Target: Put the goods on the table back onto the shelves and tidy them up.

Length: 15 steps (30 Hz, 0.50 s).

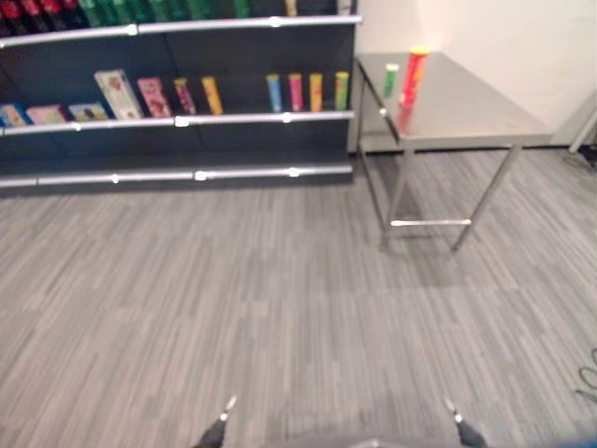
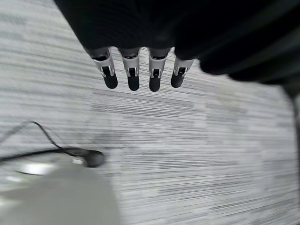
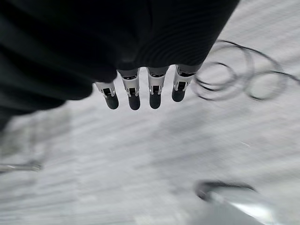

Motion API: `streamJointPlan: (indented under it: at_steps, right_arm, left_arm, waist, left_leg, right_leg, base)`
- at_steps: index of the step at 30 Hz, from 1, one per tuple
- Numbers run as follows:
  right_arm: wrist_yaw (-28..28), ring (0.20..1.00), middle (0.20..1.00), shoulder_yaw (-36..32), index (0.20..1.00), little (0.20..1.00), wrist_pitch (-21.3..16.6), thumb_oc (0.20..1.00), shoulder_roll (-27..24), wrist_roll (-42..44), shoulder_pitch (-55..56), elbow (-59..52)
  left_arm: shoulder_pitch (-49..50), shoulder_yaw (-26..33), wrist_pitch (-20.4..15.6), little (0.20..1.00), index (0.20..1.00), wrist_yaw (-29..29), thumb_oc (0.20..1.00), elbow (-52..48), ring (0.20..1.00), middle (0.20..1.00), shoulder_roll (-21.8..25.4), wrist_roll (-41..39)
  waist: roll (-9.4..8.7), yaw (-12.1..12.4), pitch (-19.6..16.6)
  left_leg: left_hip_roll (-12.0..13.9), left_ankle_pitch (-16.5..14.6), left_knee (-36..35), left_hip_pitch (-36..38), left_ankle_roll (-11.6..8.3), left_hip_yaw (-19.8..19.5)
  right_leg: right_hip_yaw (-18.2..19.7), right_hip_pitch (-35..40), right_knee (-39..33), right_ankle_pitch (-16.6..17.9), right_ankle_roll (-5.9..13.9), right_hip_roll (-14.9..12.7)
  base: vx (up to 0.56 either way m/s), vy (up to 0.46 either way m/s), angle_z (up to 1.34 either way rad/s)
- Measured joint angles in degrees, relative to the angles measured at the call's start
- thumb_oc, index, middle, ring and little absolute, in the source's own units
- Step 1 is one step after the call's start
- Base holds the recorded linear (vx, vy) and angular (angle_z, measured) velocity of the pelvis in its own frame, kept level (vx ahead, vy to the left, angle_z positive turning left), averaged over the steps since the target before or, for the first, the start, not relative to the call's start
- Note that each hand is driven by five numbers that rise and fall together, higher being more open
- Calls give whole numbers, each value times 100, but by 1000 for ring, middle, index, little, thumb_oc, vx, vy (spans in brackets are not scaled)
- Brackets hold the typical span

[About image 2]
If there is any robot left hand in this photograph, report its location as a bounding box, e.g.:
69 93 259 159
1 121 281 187
53 0 300 92

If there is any dark robot foot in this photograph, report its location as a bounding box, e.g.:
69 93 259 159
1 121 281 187
67 148 105 168

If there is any black cable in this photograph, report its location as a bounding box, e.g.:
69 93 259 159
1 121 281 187
0 120 78 162

